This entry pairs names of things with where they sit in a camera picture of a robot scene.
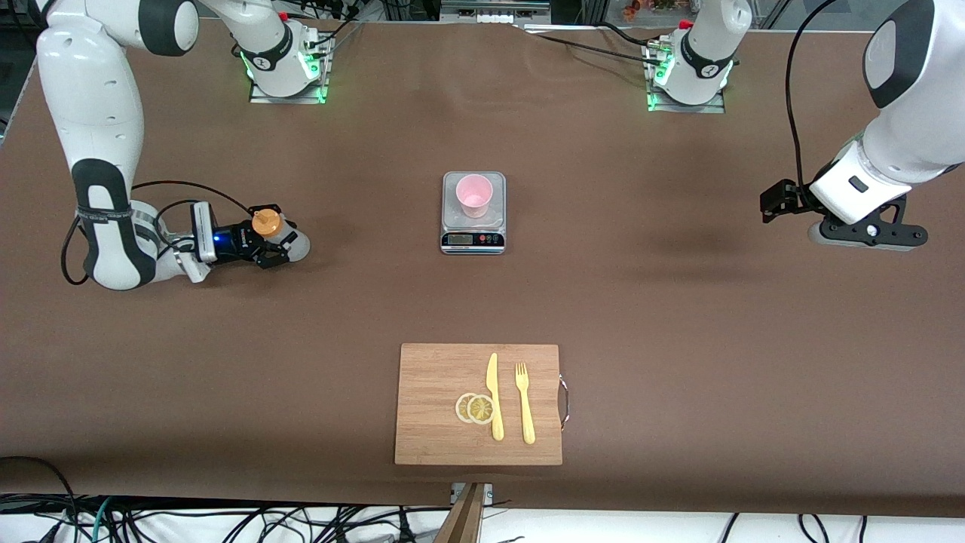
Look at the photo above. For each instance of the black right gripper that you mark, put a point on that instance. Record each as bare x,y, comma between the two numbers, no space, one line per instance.
238,241

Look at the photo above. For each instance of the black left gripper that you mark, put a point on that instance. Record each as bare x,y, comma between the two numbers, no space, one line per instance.
791,197

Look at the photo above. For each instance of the translucent sauce bottle orange cap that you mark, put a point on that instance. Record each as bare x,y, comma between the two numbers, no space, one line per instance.
298,245

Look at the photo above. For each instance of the pink plastic cup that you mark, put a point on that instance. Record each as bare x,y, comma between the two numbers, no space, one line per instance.
474,197

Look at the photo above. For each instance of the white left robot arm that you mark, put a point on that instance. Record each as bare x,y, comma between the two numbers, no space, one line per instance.
912,113

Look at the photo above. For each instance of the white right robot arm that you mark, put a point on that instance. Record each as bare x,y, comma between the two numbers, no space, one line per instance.
90,90

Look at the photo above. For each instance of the brown table cover sheet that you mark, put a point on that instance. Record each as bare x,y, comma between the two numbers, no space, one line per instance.
151,377

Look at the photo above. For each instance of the silver digital kitchen scale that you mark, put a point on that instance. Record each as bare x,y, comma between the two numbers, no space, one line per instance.
482,240

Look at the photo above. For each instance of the lemon slice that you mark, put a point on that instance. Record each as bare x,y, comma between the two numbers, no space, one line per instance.
481,409
461,408

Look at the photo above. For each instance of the yellow plastic knife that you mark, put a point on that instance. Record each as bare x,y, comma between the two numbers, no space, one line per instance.
493,381

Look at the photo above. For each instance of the yellow plastic fork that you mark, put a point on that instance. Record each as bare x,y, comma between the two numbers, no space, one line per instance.
525,411

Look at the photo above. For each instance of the white power strip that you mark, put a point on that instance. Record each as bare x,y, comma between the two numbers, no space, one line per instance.
495,16

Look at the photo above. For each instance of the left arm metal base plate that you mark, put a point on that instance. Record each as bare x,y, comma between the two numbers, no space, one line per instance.
686,108

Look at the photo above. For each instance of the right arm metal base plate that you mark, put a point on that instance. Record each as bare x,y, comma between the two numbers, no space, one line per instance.
286,99

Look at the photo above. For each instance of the aluminium frame post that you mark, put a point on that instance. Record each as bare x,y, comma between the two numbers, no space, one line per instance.
467,520

